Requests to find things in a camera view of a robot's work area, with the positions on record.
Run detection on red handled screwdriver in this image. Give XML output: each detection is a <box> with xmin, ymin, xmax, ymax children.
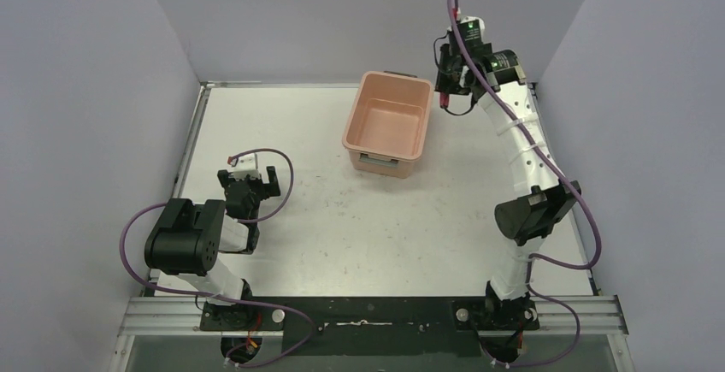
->
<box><xmin>439</xmin><ymin>92</ymin><xmax>450</xmax><ymax>110</ymax></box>

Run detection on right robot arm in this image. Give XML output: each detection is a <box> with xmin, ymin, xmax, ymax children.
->
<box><xmin>433</xmin><ymin>16</ymin><xmax>575</xmax><ymax>330</ymax></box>

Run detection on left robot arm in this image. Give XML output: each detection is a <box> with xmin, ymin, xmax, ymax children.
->
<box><xmin>144</xmin><ymin>166</ymin><xmax>281</xmax><ymax>330</ymax></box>

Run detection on pink plastic bin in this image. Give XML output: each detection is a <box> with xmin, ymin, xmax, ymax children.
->
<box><xmin>342</xmin><ymin>71</ymin><xmax>433</xmax><ymax>179</ymax></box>

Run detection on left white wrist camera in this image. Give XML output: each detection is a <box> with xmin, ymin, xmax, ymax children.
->
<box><xmin>227</xmin><ymin>153</ymin><xmax>260</xmax><ymax>180</ymax></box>

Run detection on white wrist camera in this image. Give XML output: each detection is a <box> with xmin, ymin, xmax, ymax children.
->
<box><xmin>227</xmin><ymin>153</ymin><xmax>260</xmax><ymax>180</ymax></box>
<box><xmin>454</xmin><ymin>13</ymin><xmax>486</xmax><ymax>43</ymax></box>

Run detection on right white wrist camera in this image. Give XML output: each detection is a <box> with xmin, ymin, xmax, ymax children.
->
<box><xmin>454</xmin><ymin>13</ymin><xmax>486</xmax><ymax>43</ymax></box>

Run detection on aluminium frame rail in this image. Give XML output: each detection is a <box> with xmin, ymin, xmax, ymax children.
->
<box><xmin>120</xmin><ymin>296</ymin><xmax>629</xmax><ymax>336</ymax></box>

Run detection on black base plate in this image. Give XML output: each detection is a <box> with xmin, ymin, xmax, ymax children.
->
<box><xmin>199</xmin><ymin>296</ymin><xmax>539</xmax><ymax>357</ymax></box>

